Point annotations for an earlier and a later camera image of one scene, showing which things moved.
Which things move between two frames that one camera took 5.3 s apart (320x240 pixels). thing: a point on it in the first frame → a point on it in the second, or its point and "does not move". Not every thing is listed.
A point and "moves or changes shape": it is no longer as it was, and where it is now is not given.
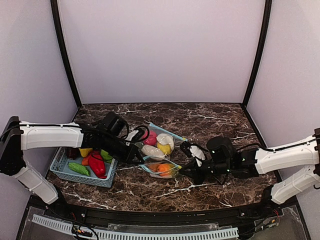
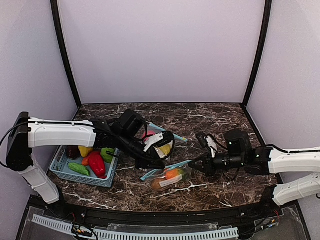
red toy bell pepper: x=97 y=163 does not move
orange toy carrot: x=164 y=167 moves or changes shape
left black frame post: x=59 y=32 does not move
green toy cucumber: x=79 y=168 does not move
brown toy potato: x=154 y=167 moves or changes shape
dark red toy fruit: x=73 y=153 does not move
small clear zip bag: x=159 y=167 moves or changes shape
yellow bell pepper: x=84 y=152 does not move
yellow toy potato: x=165 y=148 does not move
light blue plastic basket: x=59 y=167 does not move
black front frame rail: x=263 y=208 does not move
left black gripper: x=135 y=155 → x=149 y=157
